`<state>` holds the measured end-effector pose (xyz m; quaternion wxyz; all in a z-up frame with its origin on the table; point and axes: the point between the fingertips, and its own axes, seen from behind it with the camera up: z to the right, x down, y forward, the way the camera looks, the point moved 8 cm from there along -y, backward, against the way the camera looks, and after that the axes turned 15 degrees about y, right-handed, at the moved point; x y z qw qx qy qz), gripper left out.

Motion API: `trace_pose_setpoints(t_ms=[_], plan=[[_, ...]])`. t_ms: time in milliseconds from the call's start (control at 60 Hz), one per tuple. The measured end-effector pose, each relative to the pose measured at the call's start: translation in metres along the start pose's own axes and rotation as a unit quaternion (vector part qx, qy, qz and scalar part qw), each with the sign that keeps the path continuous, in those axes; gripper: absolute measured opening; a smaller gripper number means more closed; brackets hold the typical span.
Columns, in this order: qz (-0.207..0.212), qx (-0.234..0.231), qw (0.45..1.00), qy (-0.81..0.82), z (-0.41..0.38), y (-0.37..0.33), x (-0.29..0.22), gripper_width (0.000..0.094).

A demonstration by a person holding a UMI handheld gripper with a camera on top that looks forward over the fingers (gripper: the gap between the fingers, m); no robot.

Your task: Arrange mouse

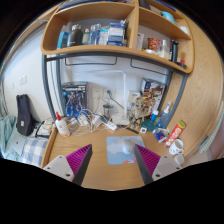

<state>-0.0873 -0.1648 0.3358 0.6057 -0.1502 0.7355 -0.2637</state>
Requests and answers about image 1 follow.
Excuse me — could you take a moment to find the blue spray bottle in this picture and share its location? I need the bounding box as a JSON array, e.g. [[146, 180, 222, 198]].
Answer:
[[159, 101, 173, 129]]

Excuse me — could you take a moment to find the white mug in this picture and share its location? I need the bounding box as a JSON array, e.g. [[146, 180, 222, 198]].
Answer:
[[168, 138, 185, 156]]

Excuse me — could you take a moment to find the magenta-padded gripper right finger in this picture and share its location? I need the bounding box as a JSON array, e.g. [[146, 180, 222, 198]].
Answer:
[[133, 143, 183, 185]]

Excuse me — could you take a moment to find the glass jar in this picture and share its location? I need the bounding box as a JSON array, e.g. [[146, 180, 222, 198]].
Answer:
[[102, 103, 114, 119]]

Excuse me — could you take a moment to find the teal blanket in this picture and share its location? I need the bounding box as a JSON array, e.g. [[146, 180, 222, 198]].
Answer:
[[0, 114, 18, 158]]

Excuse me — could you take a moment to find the light blue cloud-print mouse pad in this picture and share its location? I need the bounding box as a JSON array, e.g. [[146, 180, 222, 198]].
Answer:
[[106, 135, 147, 166]]

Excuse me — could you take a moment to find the teal round container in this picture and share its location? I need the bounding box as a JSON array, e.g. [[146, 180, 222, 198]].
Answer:
[[141, 119, 156, 133]]

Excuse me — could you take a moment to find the black bag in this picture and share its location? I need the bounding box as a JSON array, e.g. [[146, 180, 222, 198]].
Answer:
[[15, 93, 35, 137]]

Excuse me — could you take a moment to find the blue robot model kit box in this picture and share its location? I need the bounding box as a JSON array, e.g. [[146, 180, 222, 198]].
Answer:
[[61, 81, 89, 119]]

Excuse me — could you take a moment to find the wooden shelf unit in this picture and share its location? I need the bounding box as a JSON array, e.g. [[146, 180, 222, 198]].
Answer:
[[40, 0, 195, 74]]

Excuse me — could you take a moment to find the white power strip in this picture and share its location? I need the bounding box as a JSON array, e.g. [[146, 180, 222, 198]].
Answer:
[[104, 121, 118, 132]]

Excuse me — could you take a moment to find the white charger block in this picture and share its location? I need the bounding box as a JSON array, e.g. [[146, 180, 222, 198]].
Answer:
[[78, 114, 90, 127]]

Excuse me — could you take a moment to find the light blue checked cloth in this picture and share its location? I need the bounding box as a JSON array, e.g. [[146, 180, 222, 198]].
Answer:
[[199, 109, 224, 154]]

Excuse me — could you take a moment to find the blue-capped white bottle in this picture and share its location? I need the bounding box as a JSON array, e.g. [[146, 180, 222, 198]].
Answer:
[[150, 109, 160, 123]]

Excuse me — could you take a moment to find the blue snack packet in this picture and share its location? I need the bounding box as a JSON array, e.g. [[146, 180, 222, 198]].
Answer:
[[153, 127, 170, 144]]

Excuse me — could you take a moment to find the white red-capped lotion bottle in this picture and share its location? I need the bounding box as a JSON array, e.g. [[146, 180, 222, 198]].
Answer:
[[54, 111, 72, 138]]

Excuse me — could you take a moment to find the clear plastic cup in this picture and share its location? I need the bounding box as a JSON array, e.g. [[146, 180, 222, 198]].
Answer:
[[173, 153, 186, 167]]

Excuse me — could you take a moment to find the beige robot model figure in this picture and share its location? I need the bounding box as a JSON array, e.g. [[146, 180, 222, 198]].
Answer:
[[128, 98, 151, 129]]

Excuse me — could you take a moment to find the dark cable with green plug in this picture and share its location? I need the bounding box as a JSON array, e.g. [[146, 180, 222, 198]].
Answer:
[[106, 88, 126, 111]]

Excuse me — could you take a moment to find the red chips can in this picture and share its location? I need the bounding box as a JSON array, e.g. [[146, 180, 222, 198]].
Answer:
[[164, 120, 187, 148]]

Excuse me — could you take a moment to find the colourful model kit box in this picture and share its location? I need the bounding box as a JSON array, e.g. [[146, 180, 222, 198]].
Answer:
[[139, 77, 167, 111]]

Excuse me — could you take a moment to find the blue plaid pillow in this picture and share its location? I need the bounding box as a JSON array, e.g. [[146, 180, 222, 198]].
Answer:
[[21, 137, 49, 168]]

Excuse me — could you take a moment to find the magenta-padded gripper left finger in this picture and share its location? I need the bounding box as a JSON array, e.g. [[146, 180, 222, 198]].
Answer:
[[43, 143, 93, 187]]

